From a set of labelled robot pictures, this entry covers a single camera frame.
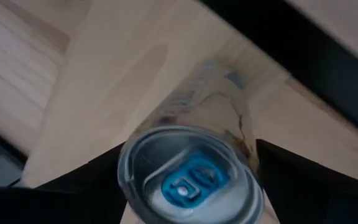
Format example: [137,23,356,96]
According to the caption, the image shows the tall silver blue beverage can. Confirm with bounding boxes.
[116,58,265,224]

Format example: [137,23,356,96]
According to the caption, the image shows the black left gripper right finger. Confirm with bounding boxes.
[255,139,358,224]

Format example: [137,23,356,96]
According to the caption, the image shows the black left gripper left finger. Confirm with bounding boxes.
[0,142,127,224]

